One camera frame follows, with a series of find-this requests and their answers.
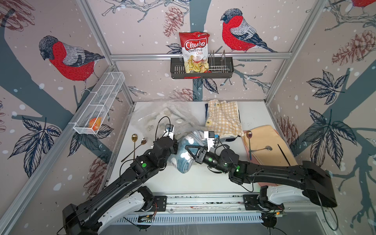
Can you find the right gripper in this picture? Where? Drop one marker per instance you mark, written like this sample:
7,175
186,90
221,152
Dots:
202,151

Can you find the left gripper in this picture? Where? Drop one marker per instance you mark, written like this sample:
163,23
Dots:
175,145

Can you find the teal bear blanket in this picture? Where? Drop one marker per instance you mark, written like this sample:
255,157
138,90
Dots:
183,161

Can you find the clear plastic vacuum bag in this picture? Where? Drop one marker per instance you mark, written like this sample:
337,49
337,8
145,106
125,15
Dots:
151,118

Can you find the beige checkered blanket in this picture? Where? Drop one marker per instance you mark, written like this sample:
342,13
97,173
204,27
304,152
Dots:
224,117

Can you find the navy star blanket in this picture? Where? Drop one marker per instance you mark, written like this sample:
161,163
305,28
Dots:
239,114

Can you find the light blue bear blanket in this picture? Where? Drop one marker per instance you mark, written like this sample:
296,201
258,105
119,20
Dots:
227,139

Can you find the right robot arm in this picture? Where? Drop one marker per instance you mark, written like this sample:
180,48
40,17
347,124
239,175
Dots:
305,182

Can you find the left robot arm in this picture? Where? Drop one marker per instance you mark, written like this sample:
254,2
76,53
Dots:
84,219

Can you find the red Chuba chips bag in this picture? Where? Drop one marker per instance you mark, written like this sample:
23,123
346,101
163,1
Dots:
195,51

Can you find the copper spoon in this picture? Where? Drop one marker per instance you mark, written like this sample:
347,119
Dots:
143,141

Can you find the gold spoon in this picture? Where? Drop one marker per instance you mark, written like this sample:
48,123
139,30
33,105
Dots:
134,139

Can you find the beige pink cutting board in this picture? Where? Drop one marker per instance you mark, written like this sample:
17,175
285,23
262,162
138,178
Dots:
267,136

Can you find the silver spoon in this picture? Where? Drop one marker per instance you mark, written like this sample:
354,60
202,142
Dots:
269,148

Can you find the orange item in basket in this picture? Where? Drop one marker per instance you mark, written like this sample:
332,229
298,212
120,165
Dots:
95,123

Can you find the black spoon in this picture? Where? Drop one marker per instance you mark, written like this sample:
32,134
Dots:
284,155

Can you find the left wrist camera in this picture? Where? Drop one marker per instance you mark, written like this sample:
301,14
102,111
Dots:
169,131

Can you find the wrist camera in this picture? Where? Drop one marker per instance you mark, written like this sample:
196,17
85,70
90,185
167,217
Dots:
169,131
212,139

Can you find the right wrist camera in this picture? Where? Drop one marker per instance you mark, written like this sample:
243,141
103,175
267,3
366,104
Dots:
212,139

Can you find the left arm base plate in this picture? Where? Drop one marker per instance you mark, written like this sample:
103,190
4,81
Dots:
159,204

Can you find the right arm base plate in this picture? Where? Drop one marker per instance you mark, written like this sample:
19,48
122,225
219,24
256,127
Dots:
254,202

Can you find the white mesh wall basket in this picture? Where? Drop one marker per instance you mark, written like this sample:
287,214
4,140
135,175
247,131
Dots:
101,103

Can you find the black wall shelf basket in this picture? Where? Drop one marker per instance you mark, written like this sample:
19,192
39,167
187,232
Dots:
214,67

